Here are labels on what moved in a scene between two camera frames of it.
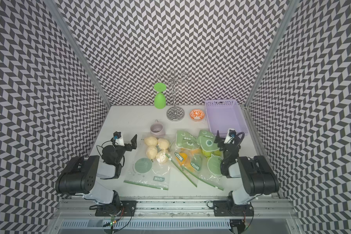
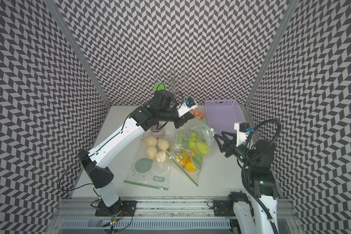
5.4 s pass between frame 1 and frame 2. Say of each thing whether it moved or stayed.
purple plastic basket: stayed
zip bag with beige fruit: stayed
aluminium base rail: stayed
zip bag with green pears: moved
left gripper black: moved
